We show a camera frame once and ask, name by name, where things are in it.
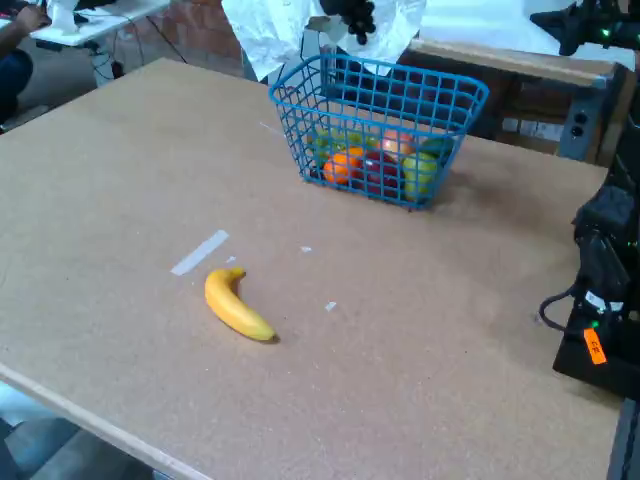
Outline black toy grapes with leaf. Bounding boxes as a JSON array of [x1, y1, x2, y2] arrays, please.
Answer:
[[341, 0, 377, 46]]

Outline person's hand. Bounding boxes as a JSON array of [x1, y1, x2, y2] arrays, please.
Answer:
[[16, 4, 52, 31]]

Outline crumpled white cloth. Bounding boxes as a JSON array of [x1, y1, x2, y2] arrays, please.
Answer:
[[221, 0, 428, 81]]

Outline light green toy fruit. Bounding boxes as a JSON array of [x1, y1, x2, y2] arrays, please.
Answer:
[[308, 129, 351, 157]]

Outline pink toy peach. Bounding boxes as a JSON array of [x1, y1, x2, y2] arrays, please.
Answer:
[[382, 130, 416, 159]]

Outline toy orange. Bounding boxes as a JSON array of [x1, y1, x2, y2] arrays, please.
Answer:
[[323, 148, 365, 185]]

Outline red toy pomegranate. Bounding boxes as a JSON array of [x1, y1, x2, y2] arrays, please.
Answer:
[[359, 152, 402, 195]]

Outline dark green toy fruit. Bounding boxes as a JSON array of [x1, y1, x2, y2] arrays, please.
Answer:
[[422, 138, 454, 159]]

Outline wooden bench top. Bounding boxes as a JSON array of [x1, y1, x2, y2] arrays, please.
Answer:
[[407, 38, 619, 89]]

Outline round green toy fruit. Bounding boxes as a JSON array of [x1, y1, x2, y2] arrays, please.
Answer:
[[402, 152, 439, 202]]

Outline white folding table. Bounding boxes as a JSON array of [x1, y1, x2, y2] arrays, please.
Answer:
[[0, 0, 172, 49]]

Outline cardboard boxes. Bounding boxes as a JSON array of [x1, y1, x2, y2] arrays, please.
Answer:
[[492, 82, 569, 152]]

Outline grey metal leg with outlets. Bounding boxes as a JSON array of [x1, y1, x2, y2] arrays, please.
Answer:
[[558, 64, 629, 167]]

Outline long white tape strip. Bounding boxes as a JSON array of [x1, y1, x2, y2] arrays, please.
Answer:
[[169, 229, 231, 277]]

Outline yellow toy banana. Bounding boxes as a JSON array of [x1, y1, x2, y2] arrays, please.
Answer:
[[204, 267, 278, 344]]

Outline person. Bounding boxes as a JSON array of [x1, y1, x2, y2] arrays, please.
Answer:
[[0, 4, 52, 132]]

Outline orange label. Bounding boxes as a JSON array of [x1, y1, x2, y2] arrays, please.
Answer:
[[582, 328, 608, 366]]

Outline blue wire basket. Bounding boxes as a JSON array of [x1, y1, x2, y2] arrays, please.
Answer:
[[268, 52, 490, 211]]

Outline black looped cable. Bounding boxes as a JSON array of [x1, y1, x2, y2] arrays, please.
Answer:
[[538, 287, 584, 331]]

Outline dark metal post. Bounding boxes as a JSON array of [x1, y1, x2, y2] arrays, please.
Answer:
[[606, 397, 640, 480]]

